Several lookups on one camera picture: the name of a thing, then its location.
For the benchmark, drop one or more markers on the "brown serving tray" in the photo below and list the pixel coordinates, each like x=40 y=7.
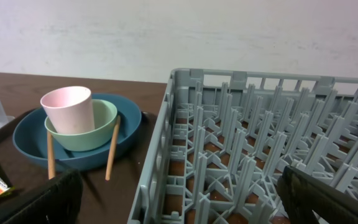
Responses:
x=102 y=201

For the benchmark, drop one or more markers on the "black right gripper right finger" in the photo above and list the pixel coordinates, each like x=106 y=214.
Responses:
x=304 y=197

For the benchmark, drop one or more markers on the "pink cup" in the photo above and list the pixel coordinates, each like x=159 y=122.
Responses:
x=70 y=109

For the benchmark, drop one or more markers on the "mint green bowl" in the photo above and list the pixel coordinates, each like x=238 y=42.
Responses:
x=105 y=114

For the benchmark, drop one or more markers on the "wooden chopstick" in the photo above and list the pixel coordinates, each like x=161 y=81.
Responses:
x=112 y=148
x=51 y=157

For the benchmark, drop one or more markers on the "left wooden chopstick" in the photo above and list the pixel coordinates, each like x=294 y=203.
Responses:
x=51 y=157

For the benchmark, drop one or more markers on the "grey dishwasher rack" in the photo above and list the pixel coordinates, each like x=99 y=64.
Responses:
x=223 y=138

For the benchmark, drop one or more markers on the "right wooden chopstick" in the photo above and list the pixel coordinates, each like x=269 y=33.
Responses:
x=112 y=148

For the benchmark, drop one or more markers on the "dark blue plate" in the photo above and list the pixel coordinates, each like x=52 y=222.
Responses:
x=30 y=137

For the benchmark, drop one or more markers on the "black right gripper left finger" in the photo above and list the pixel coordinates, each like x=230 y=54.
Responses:
x=56 y=201

